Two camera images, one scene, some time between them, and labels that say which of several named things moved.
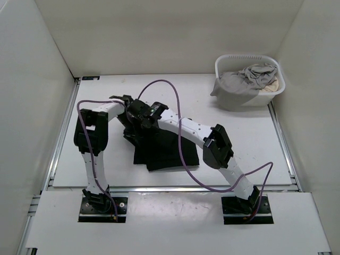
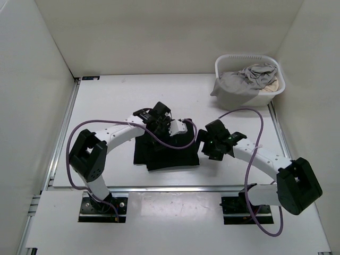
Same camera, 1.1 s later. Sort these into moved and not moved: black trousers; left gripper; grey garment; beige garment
Moved: left gripper
Not moved: beige garment; black trousers; grey garment
